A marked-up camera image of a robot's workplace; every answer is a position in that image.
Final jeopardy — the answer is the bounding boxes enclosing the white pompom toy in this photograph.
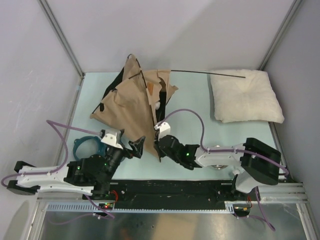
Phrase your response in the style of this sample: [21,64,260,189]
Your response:
[155,101,161,110]

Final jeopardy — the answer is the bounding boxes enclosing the steel pet bowl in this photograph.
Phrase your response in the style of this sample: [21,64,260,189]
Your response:
[212,152,227,170]

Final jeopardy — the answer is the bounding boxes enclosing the cream fluffy cushion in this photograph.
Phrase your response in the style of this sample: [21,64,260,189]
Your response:
[210,69,285,124]

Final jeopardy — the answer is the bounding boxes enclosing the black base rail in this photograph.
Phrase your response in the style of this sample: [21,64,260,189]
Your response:
[82,178,261,210]

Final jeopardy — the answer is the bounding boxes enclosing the teal double bowl stand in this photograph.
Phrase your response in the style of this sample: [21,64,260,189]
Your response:
[72,136,107,161]

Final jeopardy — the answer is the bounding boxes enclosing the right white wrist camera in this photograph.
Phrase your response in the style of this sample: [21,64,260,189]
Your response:
[154,121,171,140]

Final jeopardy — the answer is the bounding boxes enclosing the left aluminium frame post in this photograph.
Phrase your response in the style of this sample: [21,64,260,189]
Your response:
[37,0,85,79]

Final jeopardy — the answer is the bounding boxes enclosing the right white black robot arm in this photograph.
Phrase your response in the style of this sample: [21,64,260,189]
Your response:
[155,135,281,201]

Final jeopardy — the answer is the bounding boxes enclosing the black tent pole front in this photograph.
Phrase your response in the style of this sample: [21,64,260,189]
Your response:
[123,54,170,157]

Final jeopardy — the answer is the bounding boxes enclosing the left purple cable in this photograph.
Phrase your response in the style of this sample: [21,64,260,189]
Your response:
[1,119,102,187]

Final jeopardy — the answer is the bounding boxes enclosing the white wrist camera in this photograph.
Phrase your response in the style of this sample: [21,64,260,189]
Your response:
[100,128,124,149]
[154,121,171,140]

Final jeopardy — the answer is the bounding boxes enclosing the white slotted cable duct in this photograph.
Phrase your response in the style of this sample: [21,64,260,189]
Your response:
[46,202,235,214]

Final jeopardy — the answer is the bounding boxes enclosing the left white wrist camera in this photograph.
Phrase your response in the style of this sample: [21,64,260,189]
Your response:
[100,128,124,149]

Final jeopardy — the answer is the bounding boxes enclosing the right aluminium frame post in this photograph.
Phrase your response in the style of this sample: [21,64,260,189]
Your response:
[257,0,305,71]

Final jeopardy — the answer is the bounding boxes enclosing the aluminium frame post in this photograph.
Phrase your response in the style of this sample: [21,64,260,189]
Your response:
[257,0,305,71]
[37,0,85,79]

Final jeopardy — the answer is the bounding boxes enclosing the beige fabric pet tent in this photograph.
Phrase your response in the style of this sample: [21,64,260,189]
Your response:
[89,53,179,163]

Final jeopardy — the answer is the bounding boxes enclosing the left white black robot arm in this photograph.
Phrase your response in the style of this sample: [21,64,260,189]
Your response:
[3,128,146,200]

